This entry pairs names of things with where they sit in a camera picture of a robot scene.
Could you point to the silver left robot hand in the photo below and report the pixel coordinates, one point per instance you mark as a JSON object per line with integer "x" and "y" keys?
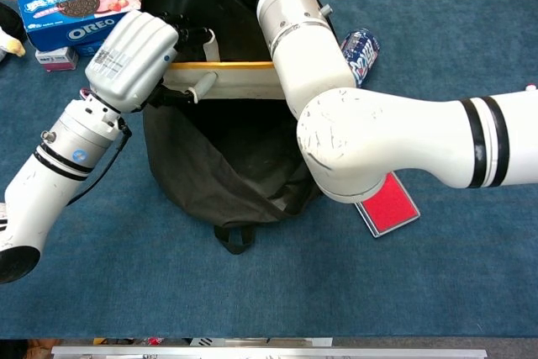
{"x": 130, "y": 60}

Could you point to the white and yellow book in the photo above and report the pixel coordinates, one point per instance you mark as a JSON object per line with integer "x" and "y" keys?
{"x": 244, "y": 79}

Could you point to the black backpack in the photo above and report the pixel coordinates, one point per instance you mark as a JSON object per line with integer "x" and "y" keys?
{"x": 235, "y": 165}

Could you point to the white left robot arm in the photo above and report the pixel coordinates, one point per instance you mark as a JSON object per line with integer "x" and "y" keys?
{"x": 50, "y": 174}

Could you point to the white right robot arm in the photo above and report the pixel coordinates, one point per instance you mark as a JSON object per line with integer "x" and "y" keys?
{"x": 378, "y": 132}

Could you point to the small blue yellow box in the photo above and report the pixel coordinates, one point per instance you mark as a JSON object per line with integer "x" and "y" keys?
{"x": 86, "y": 50}

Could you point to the small white pink box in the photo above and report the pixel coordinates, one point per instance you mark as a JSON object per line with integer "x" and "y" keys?
{"x": 56, "y": 60}

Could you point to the blue Oreo cookie box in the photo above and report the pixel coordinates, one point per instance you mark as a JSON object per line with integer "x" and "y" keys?
{"x": 63, "y": 24}

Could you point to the black white plush toy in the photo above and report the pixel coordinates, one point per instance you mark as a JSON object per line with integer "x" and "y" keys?
{"x": 10, "y": 39}

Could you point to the blue red drink can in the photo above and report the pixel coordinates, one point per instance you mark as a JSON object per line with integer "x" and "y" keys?
{"x": 363, "y": 54}

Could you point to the blue felt table cover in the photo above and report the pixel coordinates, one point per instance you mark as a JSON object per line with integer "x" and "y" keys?
{"x": 126, "y": 291}

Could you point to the red ink pad case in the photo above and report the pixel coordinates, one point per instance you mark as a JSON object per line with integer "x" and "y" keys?
{"x": 391, "y": 207}

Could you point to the silver vented plate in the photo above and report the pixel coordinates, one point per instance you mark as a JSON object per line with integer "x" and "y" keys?
{"x": 206, "y": 341}

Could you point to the red white marker pen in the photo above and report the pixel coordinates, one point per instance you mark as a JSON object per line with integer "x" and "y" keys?
{"x": 532, "y": 88}

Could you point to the aluminium profile rail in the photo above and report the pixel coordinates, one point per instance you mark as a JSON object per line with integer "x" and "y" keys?
{"x": 269, "y": 352}

